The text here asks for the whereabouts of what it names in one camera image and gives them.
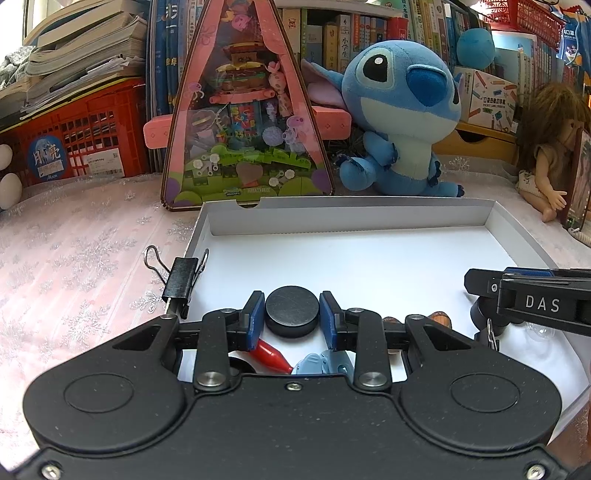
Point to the blue plastic clip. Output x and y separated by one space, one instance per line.
316 364

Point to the blue alien plush toy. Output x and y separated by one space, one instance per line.
401 115

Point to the black round cap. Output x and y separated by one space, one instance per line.
292 311

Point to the large black binder clip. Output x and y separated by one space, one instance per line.
482 311

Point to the pink snowflake tablecloth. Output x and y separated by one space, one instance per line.
69 258

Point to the tall blue books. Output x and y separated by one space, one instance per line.
166 69

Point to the pale blue books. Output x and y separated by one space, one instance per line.
526 60

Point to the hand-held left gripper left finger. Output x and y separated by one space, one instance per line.
255 323

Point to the red plastic basket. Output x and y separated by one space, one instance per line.
526 21

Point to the printed cardboard carton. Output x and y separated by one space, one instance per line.
489 99

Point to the red plastic crate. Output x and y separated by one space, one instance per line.
92 134

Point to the light brown nut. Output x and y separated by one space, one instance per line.
391 319

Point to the wooden drawer box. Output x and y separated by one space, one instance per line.
480 143

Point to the pink triangular block display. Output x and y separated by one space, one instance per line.
240 115

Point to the white cardboard box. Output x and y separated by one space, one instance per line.
369 258

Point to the brown-haired doll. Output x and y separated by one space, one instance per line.
549 138

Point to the blue ball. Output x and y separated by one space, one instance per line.
475 48

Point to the clear plastic cup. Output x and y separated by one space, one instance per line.
540 333

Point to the stack of worn books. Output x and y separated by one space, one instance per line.
83 41

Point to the red plastic capsule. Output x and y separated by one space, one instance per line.
272 357

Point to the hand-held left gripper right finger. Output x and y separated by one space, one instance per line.
328 323

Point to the blue hanging packet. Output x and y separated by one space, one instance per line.
575 37

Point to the row of shelf books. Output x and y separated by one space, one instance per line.
351 32

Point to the blue cat plush toy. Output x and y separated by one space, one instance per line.
9 191

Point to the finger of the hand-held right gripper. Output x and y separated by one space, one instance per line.
482 280

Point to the dark brown nut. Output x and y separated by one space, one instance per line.
438 318

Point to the small black binder clip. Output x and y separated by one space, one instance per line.
182 281

